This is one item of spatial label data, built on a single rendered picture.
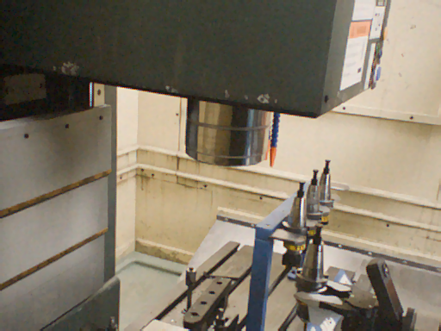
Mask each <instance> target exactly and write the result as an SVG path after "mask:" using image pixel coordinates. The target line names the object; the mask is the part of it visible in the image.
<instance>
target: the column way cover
mask: <svg viewBox="0 0 441 331"><path fill-rule="evenodd" d="M111 117H112V115H111V106H110V105H106V104H104V106H101V107H97V108H90V107H88V106H86V107H85V106H81V107H76V108H73V107H71V108H68V109H61V110H56V111H51V112H47V113H43V114H38V115H35V116H27V117H23V118H18V119H15V120H9V121H6V122H0V331H40V330H41V329H43V328H45V327H46V325H48V324H49V323H51V322H52V321H54V320H55V319H57V318H58V317H60V316H62V315H63V314H64V313H66V312H67V311H69V310H70V309H71V308H72V307H74V306H75V305H77V304H78V303H81V302H82V301H83V300H85V299H86V298H88V297H90V296H91V295H92V294H94V293H95V292H97V291H98V290H100V289H101V288H102V287H103V279H104V234H106V233H107V231H108V175H110V173H111Z"/></svg>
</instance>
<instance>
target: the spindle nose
mask: <svg viewBox="0 0 441 331"><path fill-rule="evenodd" d="M269 128H270V112H265V111H260V110H254V109H244V108H238V107H233V106H227V105H221V104H216V103H205V102H200V101H195V100H189V99H186V107H185V124H184V139H183V144H184V153H185V154H186V155H187V156H188V157H189V158H191V159H193V160H195V161H198V162H201V163H204V164H208V165H213V166H231V167H238V166H254V165H256V164H259V163H260V162H262V161H263V160H264V159H265V152H266V151H267V145H268V137H269Z"/></svg>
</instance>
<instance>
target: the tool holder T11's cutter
mask: <svg viewBox="0 0 441 331"><path fill-rule="evenodd" d="M282 265H285V267H284V268H287V269H291V268H292V267H295V269H296V270H297V269H300V268H301V254H300V253H299V254H296V255H294V254H289V253H286V251H285V252H284V253H283V256H282Z"/></svg>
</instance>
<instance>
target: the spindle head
mask: <svg viewBox="0 0 441 331"><path fill-rule="evenodd" d="M355 2H356V0H0V67H4V68H9V69H16V70H22V71H24V72H32V73H39V74H44V75H50V76H56V77H62V78H67V79H73V80H78V81H84V82H90V83H96V84H106V85H108V86H112V87H117V88H123V89H129V90H135V91H145V92H151V93H156V94H162V95H167V96H173V97H180V98H183V99H189V100H195V101H200V102H205V103H216V104H221V105H227V106H233V107H238V108H244V109H254V110H260V111H265V112H270V113H277V114H283V115H288V116H299V117H304V118H309V117H310V119H311V118H317V117H319V116H322V115H323V114H325V113H326V112H328V111H330V110H331V109H334V108H336V107H338V106H339V105H341V104H343V103H346V102H347V101H349V100H351V99H352V98H354V97H356V96H357V95H358V94H360V93H361V92H363V91H366V90H368V89H369V87H368V88H367V89H363V88H364V85H365V82H366V77H367V71H368V64H369V59H370V49H371V45H373V43H377V42H378V41H380V37H376V38H371V39H370V31H369V37H368V38H367V44H366V50H365V55H364V61H363V72H362V77H361V78H360V81H358V82H356V83H355V84H352V85H350V86H347V87H345V89H343V90H340V88H341V81H342V75H343V69H344V62H345V51H346V50H347V45H348V39H349V32H350V25H351V23H355V22H369V21H370V29H371V23H372V18H370V19H366V20H352V14H353V10H354V9H355Z"/></svg>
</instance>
